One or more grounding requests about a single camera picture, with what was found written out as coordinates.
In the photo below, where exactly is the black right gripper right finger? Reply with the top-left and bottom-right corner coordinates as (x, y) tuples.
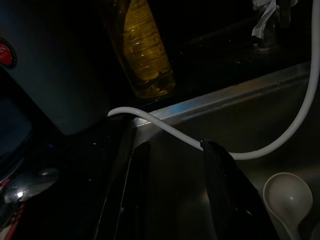
(199, 138), (276, 240)

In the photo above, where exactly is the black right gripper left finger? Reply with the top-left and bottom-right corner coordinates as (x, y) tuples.
(99, 142), (152, 240)

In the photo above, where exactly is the white plastic ladle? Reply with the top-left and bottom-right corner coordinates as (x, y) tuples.
(262, 171), (315, 240)

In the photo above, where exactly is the stainless steel sink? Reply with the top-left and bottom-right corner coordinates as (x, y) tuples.
(128, 61), (320, 240)

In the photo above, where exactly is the metal spoon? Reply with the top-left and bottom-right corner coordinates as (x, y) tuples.
(1, 166), (61, 204)

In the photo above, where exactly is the grey tumbler with red logo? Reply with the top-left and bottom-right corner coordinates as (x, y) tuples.
(0, 0), (119, 136)

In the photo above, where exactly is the yellow liquid plastic bottle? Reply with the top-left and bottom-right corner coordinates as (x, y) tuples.
(104, 0), (177, 100)

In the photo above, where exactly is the white flexible hose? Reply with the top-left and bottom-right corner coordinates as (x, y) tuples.
(107, 0), (320, 161)

